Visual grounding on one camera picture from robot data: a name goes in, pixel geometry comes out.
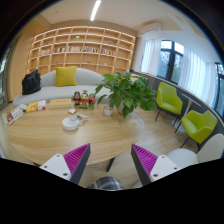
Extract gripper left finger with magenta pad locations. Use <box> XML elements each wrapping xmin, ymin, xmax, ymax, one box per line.
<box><xmin>41</xmin><ymin>144</ymin><xmax>91</xmax><ymax>184</ymax></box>

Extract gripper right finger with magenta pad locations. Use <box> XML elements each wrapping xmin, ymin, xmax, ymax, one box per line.
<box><xmin>131</xmin><ymin>144</ymin><xmax>179</xmax><ymax>186</ymax></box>

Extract white round charger base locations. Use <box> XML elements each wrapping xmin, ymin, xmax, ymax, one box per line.
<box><xmin>62</xmin><ymin>117</ymin><xmax>79</xmax><ymax>131</ymax></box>

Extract grey plaid stool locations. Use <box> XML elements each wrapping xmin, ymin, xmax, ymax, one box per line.
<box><xmin>87</xmin><ymin>176</ymin><xmax>124</xmax><ymax>191</ymax></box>

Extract near lime green chair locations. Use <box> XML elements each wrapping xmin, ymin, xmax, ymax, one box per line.
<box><xmin>176</xmin><ymin>110</ymin><xmax>217</xmax><ymax>147</ymax></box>

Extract lime green chair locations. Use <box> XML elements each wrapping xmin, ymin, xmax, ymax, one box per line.
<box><xmin>156</xmin><ymin>82</ymin><xmax>183</xmax><ymax>117</ymax></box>
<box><xmin>176</xmin><ymin>110</ymin><xmax>217</xmax><ymax>147</ymax></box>

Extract white chair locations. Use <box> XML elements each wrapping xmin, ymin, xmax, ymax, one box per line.
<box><xmin>167</xmin><ymin>133</ymin><xmax>224</xmax><ymax>169</ymax></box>

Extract yellow book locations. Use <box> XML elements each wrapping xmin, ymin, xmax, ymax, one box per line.
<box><xmin>49</xmin><ymin>99</ymin><xmax>72</xmax><ymax>108</ymax></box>

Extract small white candle jar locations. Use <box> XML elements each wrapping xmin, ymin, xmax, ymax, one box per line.
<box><xmin>103</xmin><ymin>104</ymin><xmax>113</xmax><ymax>116</ymax></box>

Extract colourful cartoon figurines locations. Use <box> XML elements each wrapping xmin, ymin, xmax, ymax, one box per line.
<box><xmin>71</xmin><ymin>90</ymin><xmax>96</xmax><ymax>109</ymax></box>

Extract yellow and pink booklet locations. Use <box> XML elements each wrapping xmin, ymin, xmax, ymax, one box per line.
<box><xmin>27</xmin><ymin>100</ymin><xmax>46</xmax><ymax>112</ymax></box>

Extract far lime green chair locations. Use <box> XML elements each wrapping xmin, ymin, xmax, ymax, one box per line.
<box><xmin>156</xmin><ymin>82</ymin><xmax>183</xmax><ymax>117</ymax></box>

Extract green potted plant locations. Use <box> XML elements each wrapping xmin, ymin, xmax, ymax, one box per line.
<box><xmin>95</xmin><ymin>72</ymin><xmax>157</xmax><ymax>118</ymax></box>

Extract light grey sofa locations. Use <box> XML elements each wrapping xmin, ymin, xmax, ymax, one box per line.
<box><xmin>13</xmin><ymin>68</ymin><xmax>104</xmax><ymax>107</ymax></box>

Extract yellow-green cushion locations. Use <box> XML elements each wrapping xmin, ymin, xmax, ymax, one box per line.
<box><xmin>56</xmin><ymin>66</ymin><xmax>77</xmax><ymax>87</ymax></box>

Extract black backpack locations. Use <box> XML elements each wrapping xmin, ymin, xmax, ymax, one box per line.
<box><xmin>22</xmin><ymin>70</ymin><xmax>41</xmax><ymax>95</ymax></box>

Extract white sheer curtain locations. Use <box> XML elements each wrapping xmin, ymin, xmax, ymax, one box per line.
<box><xmin>178</xmin><ymin>48</ymin><xmax>216</xmax><ymax>106</ymax></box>

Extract ceiling strip light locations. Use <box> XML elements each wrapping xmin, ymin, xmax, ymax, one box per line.
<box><xmin>90</xmin><ymin>0</ymin><xmax>101</xmax><ymax>21</ymax></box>

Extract white charger cable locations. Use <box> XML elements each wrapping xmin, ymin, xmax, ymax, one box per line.
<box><xmin>76</xmin><ymin>113</ymin><xmax>90</xmax><ymax>123</ymax></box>

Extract wooden wall bookshelf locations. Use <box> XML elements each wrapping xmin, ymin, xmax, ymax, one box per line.
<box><xmin>27</xmin><ymin>26</ymin><xmax>135</xmax><ymax>75</ymax></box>

